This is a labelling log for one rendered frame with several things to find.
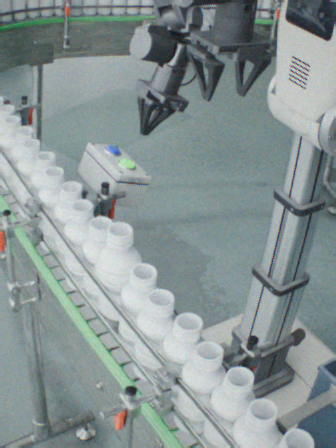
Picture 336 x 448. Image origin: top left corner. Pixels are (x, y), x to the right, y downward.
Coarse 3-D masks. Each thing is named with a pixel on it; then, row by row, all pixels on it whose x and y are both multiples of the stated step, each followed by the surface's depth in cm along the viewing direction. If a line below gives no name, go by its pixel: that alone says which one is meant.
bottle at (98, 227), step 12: (96, 228) 103; (96, 240) 101; (84, 252) 103; (96, 252) 102; (84, 276) 106; (96, 276) 103; (84, 288) 107; (96, 288) 105; (84, 300) 109; (96, 300) 106
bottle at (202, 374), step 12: (204, 348) 83; (216, 348) 83; (192, 360) 82; (204, 360) 80; (216, 360) 80; (192, 372) 82; (204, 372) 81; (216, 372) 82; (192, 384) 82; (204, 384) 81; (216, 384) 82; (180, 396) 85; (204, 396) 83; (180, 408) 86; (192, 408) 84; (192, 420) 86; (204, 420) 86
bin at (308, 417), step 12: (324, 372) 108; (324, 384) 109; (312, 396) 113; (324, 396) 105; (300, 408) 103; (312, 408) 103; (324, 408) 110; (288, 420) 100; (300, 420) 101; (312, 420) 114; (324, 420) 111; (312, 432) 115; (324, 432) 112; (324, 444) 113
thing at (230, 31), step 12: (216, 12) 82; (228, 12) 80; (240, 12) 80; (252, 12) 81; (216, 24) 83; (228, 24) 81; (240, 24) 81; (252, 24) 82; (192, 36) 84; (204, 36) 83; (216, 36) 83; (228, 36) 82; (240, 36) 82; (252, 36) 86; (216, 48) 81; (228, 48) 82; (240, 48) 83; (264, 48) 86
